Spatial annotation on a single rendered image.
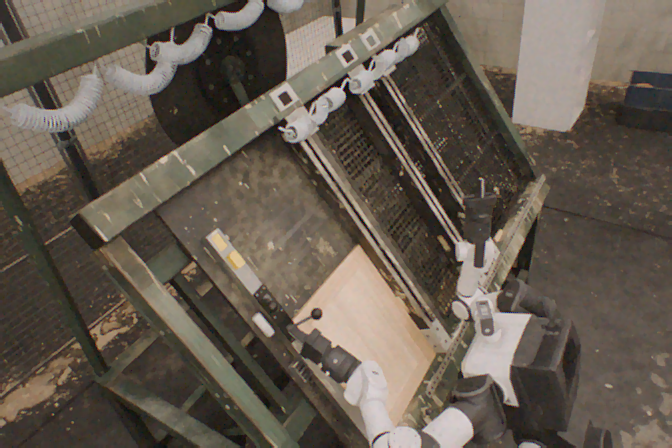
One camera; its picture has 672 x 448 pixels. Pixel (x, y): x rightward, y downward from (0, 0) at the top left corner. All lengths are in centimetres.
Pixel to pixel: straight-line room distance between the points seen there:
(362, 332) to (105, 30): 129
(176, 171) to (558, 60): 438
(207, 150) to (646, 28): 567
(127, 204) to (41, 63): 52
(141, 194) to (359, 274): 84
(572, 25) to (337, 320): 404
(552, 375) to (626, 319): 222
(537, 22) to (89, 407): 474
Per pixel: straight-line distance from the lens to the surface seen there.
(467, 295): 192
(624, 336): 356
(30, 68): 169
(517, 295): 169
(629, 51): 670
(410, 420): 194
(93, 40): 179
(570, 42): 528
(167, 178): 145
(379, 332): 189
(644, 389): 335
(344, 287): 180
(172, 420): 227
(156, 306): 142
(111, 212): 137
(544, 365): 148
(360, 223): 184
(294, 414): 171
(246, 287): 155
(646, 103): 574
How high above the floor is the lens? 257
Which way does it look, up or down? 37 degrees down
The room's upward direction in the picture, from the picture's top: 7 degrees counter-clockwise
